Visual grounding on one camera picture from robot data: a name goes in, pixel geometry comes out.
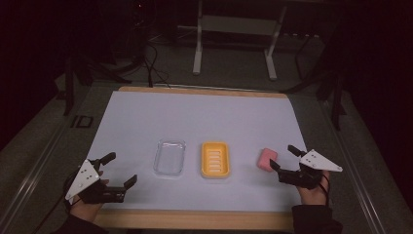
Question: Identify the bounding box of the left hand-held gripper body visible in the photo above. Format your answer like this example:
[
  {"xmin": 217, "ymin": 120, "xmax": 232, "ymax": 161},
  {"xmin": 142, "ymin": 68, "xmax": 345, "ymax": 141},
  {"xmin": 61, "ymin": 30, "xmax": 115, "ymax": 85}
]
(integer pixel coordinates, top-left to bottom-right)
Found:
[{"xmin": 64, "ymin": 158, "xmax": 128, "ymax": 206}]

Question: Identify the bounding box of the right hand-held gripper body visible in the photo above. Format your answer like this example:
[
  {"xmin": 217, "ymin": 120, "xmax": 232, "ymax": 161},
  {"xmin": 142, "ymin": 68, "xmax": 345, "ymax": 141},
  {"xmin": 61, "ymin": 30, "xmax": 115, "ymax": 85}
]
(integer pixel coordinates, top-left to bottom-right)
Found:
[{"xmin": 278, "ymin": 148, "xmax": 344, "ymax": 191}]

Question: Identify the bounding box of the pink soap bar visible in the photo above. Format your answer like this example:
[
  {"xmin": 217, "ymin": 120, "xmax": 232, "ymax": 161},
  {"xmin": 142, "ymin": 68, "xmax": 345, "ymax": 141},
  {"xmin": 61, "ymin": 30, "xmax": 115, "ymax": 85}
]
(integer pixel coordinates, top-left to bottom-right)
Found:
[{"xmin": 256, "ymin": 147, "xmax": 279, "ymax": 173}]

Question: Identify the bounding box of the person's left hand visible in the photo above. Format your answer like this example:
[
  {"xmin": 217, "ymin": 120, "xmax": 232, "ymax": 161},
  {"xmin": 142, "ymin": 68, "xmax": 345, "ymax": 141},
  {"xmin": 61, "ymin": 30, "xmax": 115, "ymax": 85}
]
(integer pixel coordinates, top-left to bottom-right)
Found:
[{"xmin": 68, "ymin": 170, "xmax": 111, "ymax": 223}]

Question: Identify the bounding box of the person's right hand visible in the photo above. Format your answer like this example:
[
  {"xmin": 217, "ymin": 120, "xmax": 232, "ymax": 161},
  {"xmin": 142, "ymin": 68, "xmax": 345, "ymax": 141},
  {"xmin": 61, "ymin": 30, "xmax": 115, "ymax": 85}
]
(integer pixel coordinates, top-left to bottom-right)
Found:
[{"xmin": 296, "ymin": 171, "xmax": 331, "ymax": 207}]

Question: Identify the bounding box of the clear plastic soap dish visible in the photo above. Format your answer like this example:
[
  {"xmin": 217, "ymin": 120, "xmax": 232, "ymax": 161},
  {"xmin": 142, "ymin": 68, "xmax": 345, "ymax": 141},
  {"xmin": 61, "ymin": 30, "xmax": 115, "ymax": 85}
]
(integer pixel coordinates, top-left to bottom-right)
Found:
[{"xmin": 152, "ymin": 138, "xmax": 187, "ymax": 177}]

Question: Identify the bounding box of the yellow soap dish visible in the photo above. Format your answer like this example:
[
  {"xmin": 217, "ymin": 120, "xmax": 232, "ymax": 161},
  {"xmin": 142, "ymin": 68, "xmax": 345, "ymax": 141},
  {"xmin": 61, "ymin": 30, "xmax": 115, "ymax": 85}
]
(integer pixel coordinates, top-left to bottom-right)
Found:
[{"xmin": 200, "ymin": 140, "xmax": 231, "ymax": 179}]

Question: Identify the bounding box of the black tripod stand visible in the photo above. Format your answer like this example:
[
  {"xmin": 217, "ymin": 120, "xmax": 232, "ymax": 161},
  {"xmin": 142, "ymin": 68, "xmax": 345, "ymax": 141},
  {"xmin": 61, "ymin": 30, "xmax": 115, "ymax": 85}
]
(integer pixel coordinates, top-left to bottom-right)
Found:
[
  {"xmin": 56, "ymin": 53, "xmax": 132, "ymax": 117},
  {"xmin": 282, "ymin": 35, "xmax": 348, "ymax": 132}
]

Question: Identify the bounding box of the wooden table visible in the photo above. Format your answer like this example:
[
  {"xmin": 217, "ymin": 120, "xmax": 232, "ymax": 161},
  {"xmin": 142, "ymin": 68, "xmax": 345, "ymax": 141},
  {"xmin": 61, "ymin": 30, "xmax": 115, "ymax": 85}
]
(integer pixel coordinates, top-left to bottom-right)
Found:
[{"xmin": 93, "ymin": 85, "xmax": 296, "ymax": 231}]

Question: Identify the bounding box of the white table mat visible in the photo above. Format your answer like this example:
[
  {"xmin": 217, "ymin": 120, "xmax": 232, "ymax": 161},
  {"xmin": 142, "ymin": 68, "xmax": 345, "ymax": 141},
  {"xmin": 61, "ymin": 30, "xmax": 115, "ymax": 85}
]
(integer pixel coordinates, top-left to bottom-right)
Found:
[{"xmin": 87, "ymin": 90, "xmax": 309, "ymax": 213}]

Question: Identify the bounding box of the white metal stand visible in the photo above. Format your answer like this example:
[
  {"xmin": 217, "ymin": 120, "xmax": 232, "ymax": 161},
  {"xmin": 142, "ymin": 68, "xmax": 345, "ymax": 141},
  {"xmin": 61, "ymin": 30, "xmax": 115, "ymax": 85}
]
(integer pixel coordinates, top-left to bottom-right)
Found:
[{"xmin": 176, "ymin": 0, "xmax": 288, "ymax": 82}]

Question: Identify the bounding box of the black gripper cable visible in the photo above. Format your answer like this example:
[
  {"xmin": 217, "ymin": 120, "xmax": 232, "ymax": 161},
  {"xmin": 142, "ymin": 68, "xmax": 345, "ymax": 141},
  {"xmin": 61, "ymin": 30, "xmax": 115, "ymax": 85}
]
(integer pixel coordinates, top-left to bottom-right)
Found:
[{"xmin": 319, "ymin": 175, "xmax": 332, "ymax": 208}]

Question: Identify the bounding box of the black floor bracket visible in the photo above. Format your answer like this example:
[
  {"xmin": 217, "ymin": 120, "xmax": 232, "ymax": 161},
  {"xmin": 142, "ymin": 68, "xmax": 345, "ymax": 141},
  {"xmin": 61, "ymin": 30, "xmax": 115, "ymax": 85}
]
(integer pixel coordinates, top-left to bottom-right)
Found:
[{"xmin": 70, "ymin": 114, "xmax": 94, "ymax": 129}]

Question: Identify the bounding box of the grey metal rail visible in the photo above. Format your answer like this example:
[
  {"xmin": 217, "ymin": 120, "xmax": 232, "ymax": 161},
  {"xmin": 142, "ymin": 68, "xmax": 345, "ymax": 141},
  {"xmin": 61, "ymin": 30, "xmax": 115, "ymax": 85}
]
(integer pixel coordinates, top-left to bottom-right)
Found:
[
  {"xmin": 0, "ymin": 128, "xmax": 71, "ymax": 230},
  {"xmin": 319, "ymin": 100, "xmax": 391, "ymax": 234}
]

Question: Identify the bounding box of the black floor cable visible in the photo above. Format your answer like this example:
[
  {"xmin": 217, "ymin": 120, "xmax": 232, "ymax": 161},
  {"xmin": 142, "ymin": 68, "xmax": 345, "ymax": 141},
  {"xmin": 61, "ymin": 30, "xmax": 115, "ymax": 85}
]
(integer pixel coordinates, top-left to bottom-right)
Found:
[{"xmin": 143, "ymin": 42, "xmax": 171, "ymax": 90}]

